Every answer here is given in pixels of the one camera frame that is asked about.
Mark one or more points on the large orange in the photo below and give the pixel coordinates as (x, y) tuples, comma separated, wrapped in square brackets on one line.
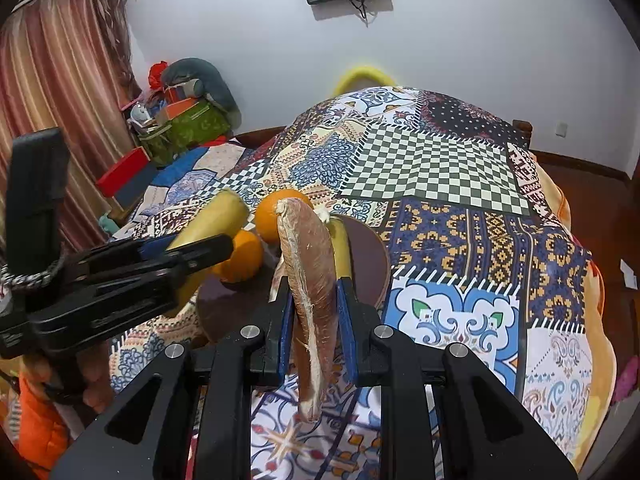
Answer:
[(245, 260), (266, 217)]

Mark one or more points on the striped red gold curtain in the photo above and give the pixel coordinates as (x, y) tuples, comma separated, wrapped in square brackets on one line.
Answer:
[(58, 70)]

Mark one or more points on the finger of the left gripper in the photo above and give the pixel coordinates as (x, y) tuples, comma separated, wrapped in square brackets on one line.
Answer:
[(159, 277), (116, 258)]

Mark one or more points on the green storage bag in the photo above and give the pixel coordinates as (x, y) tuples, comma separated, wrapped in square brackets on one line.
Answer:
[(198, 125)]

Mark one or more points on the red box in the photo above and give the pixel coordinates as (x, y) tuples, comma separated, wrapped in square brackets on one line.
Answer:
[(122, 172)]

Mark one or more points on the pomelo wedge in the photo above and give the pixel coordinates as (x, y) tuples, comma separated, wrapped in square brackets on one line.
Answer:
[(308, 259)]

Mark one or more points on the red decoration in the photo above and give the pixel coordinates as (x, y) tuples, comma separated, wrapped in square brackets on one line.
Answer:
[(155, 75)]

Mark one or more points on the white wall socket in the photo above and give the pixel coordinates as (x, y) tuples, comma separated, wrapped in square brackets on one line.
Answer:
[(561, 129)]

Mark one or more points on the grey plush toy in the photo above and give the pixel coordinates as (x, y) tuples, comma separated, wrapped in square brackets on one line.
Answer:
[(206, 82)]

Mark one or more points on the patchwork patterned bedspread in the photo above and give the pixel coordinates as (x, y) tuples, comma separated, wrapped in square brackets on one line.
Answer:
[(478, 236)]

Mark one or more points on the person left hand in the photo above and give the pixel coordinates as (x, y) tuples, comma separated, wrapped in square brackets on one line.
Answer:
[(93, 364)]

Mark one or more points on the orange sleeve forearm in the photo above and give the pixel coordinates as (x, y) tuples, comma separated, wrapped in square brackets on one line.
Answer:
[(43, 437)]

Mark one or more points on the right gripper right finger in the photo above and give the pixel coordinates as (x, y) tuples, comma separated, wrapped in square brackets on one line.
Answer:
[(485, 433)]

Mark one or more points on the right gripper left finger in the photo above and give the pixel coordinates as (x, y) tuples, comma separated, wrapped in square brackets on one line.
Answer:
[(187, 414)]

